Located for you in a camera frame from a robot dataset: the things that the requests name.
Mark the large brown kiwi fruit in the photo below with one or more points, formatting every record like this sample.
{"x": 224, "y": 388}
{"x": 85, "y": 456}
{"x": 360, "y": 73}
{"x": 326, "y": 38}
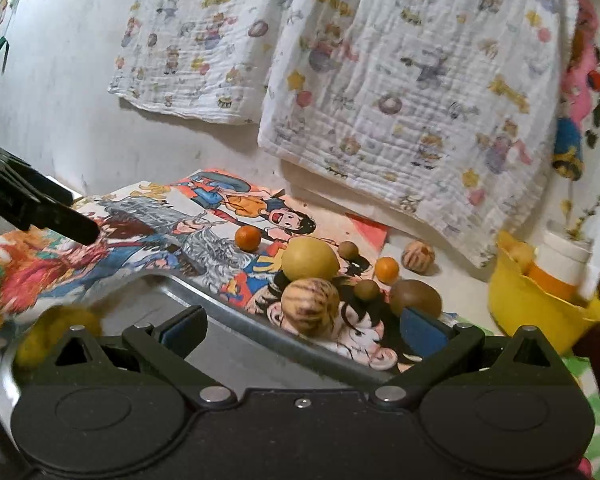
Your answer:
{"x": 413, "y": 294}

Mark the white patterned cloth right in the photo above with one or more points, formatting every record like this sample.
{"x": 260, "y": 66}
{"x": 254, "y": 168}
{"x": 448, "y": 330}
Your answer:
{"x": 443, "y": 110}

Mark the white orange jar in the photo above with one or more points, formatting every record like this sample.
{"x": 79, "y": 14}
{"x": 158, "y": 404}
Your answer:
{"x": 559, "y": 263}

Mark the yellow plastic bowl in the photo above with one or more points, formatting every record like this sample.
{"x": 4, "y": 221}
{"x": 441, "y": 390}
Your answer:
{"x": 514, "y": 301}

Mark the striped pepino melon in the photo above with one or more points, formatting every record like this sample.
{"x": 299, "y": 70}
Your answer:
{"x": 310, "y": 305}
{"x": 418, "y": 257}

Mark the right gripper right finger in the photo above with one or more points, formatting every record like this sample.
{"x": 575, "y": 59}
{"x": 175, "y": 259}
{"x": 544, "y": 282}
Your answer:
{"x": 443, "y": 350}

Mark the Winnie the Pooh drawing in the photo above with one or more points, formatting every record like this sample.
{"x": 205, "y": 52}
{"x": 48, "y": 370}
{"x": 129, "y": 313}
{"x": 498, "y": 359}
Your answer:
{"x": 582, "y": 372}

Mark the fruit inside yellow bowl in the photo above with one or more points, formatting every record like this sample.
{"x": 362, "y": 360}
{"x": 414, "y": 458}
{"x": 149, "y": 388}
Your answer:
{"x": 523, "y": 254}

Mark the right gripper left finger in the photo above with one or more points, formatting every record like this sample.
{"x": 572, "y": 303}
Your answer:
{"x": 164, "y": 348}

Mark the white patterned cloth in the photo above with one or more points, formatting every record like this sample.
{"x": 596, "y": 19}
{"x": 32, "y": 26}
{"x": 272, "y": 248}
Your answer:
{"x": 443, "y": 110}
{"x": 201, "y": 59}

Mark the cartoon anime poster mat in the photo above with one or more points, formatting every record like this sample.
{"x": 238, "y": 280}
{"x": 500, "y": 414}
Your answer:
{"x": 189, "y": 228}

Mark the small brown round fruit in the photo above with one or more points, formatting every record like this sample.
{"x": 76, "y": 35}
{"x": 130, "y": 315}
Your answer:
{"x": 348, "y": 250}

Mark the white patterned cloth left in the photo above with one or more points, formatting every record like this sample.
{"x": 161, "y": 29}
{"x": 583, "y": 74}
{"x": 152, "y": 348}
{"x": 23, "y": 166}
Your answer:
{"x": 201, "y": 59}

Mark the large yellow fruit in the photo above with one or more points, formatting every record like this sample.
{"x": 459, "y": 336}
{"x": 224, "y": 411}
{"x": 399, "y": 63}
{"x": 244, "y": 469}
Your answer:
{"x": 309, "y": 257}

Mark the yellow pear fruit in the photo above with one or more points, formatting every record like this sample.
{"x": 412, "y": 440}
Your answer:
{"x": 48, "y": 330}

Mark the metal tray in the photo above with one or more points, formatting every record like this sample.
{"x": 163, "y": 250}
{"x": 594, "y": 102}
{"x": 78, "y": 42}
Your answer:
{"x": 240, "y": 350}

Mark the small orange mandarin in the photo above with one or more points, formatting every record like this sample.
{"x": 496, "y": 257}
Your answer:
{"x": 248, "y": 238}
{"x": 387, "y": 270}

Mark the colourful hanging cartoon drawing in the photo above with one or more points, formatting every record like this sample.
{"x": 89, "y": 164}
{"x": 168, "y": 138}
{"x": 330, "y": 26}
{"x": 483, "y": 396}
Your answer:
{"x": 579, "y": 85}

